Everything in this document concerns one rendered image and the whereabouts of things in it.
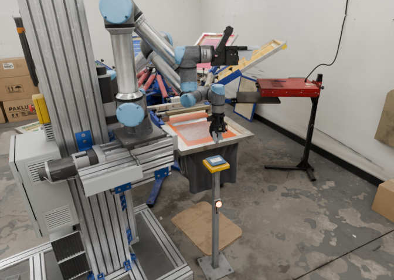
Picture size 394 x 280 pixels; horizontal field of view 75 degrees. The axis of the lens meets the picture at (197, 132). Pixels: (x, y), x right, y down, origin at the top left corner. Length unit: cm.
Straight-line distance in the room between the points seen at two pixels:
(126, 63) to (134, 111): 20
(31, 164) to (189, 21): 566
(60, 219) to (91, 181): 46
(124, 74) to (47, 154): 57
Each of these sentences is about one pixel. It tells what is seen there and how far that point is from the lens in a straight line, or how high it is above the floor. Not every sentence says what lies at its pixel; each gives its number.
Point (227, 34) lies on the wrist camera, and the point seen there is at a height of 173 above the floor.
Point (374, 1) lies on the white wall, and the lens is 338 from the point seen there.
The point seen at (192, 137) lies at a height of 96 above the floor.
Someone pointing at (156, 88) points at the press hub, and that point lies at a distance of 300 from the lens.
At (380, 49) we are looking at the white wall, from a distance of 330.
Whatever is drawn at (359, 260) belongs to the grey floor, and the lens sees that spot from 263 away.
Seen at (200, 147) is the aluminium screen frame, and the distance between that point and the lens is 177.
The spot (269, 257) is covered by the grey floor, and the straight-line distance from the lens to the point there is 240.
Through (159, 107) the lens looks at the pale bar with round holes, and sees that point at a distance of 249.
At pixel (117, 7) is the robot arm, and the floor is 184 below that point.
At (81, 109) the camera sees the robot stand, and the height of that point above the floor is 139.
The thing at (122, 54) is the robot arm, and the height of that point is 168.
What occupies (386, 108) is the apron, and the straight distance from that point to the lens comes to 324.
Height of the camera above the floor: 181
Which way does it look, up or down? 25 degrees down
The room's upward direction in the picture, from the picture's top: 1 degrees counter-clockwise
